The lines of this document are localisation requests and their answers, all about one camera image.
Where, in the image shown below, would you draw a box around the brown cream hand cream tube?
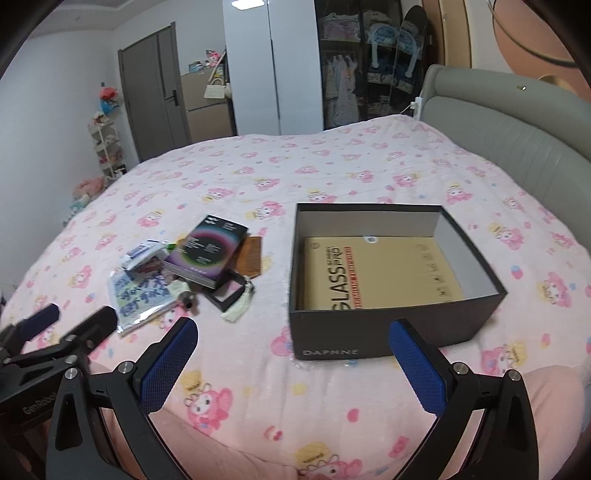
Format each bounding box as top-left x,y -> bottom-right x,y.
141,259 -> 198,311

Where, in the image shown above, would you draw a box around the black cardboard box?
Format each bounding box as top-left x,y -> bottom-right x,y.
288,202 -> 509,361

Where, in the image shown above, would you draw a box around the brown wooden comb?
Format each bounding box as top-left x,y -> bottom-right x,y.
228,235 -> 264,278

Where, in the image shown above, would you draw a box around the dark book with rainbow ring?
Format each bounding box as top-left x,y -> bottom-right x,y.
163,215 -> 250,291

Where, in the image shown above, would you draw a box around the flat yellow packet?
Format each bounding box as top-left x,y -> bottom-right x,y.
298,236 -> 465,311

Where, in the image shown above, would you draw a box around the white shelf rack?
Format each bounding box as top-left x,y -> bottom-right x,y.
88,111 -> 129,185

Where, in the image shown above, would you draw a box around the grey door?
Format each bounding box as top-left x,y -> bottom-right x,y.
117,23 -> 192,162

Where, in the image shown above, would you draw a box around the grey padded headboard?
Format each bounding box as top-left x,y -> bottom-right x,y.
418,64 -> 591,222

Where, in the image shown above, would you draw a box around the thin black hoop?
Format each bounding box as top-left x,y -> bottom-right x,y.
488,0 -> 578,66

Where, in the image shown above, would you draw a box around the hanging clothes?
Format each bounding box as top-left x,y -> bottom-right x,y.
325,53 -> 362,126

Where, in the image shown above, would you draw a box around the dark display cabinet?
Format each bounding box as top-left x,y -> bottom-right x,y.
314,0 -> 431,131

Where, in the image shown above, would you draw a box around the blue plush toy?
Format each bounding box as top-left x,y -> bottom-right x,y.
369,21 -> 421,78

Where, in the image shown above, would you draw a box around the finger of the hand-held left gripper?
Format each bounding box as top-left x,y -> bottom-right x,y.
0,304 -> 61,359
9,305 -> 118,371

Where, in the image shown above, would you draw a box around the black square display frame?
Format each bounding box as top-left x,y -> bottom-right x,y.
201,270 -> 252,311

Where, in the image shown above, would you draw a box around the clear bag with blue print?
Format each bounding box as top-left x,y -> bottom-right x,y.
107,270 -> 178,337

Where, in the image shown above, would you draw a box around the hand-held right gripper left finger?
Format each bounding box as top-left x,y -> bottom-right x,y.
45,316 -> 199,480

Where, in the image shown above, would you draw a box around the pile of plush toys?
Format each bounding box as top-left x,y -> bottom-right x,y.
65,175 -> 107,222

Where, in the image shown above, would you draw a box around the pink cartoon printed blanket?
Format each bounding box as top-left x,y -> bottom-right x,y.
0,113 -> 591,480

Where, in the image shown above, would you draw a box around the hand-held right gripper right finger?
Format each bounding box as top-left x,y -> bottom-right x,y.
389,318 -> 539,480

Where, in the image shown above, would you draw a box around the white blue wet wipes pack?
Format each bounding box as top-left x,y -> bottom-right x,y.
122,240 -> 169,272

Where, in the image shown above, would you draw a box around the cream tassel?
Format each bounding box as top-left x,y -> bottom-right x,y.
222,279 -> 256,323

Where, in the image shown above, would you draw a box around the red plush toy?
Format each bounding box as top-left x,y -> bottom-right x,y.
99,83 -> 121,114

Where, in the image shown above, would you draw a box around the white wardrobe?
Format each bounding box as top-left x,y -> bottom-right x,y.
222,0 -> 324,137

